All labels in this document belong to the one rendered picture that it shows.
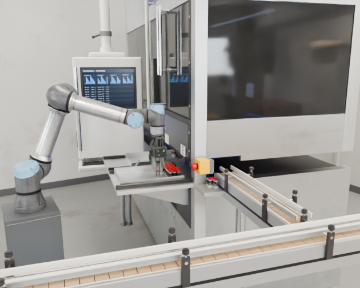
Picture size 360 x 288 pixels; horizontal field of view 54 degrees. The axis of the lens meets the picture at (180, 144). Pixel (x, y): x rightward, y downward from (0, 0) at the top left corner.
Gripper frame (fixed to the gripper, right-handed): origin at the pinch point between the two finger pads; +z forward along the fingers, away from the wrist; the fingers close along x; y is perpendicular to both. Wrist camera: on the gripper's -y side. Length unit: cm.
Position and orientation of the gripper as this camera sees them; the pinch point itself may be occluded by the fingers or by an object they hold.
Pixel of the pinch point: (157, 169)
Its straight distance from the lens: 194.7
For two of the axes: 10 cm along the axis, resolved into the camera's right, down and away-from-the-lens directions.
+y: 2.9, 2.0, -9.3
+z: 0.1, 9.8, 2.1
